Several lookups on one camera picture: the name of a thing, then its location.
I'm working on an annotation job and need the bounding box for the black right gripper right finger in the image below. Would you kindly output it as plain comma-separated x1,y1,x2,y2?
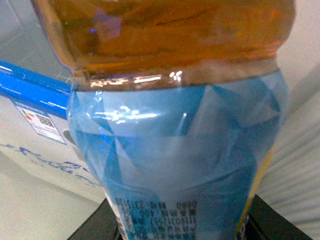
246,195,312,240

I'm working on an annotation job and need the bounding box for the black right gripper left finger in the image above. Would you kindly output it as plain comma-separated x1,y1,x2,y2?
67,198,120,240

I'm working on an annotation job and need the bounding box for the tea bottle with blue label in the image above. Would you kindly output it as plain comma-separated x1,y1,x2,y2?
32,0,296,240

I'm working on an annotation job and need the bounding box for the white vertical curtain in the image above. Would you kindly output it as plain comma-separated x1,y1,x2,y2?
259,59,320,235

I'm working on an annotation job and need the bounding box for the white blue chest freezer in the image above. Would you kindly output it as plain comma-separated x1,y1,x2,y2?
0,0,116,240

